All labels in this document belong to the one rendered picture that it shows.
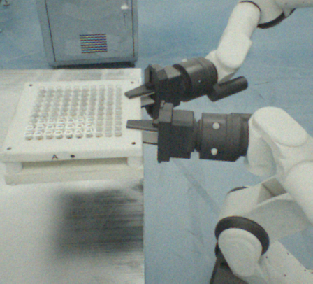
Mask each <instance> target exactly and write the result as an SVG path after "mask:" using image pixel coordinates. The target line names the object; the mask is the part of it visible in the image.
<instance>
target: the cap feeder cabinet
mask: <svg viewBox="0 0 313 284"><path fill-rule="evenodd" d="M35 3H36V7H37V12H38V21H39V25H40V29H41V34H42V39H43V47H44V52H45V56H46V61H47V62H49V66H55V69H58V68H57V66H60V65H71V64H92V63H103V62H112V63H113V62H131V64H130V65H129V67H131V68H134V67H135V64H133V62H134V61H138V57H139V36H138V0H35Z"/></svg>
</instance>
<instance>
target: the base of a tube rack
mask: <svg viewBox="0 0 313 284"><path fill-rule="evenodd" d="M141 160H142V163H141V165H140V166H138V168H131V167H129V165H128V164H127V157H111V158H93V159H75V160H57V161H39V162H22V166H23V168H22V170H21V172H18V173H8V172H7V170H6V171H5V174H4V176H5V182H6V184H7V185H11V183H15V184H16V185H22V184H39V183H56V182H74V181H91V180H107V179H125V178H135V177H136V176H137V177H139V178H144V163H143V156H141Z"/></svg>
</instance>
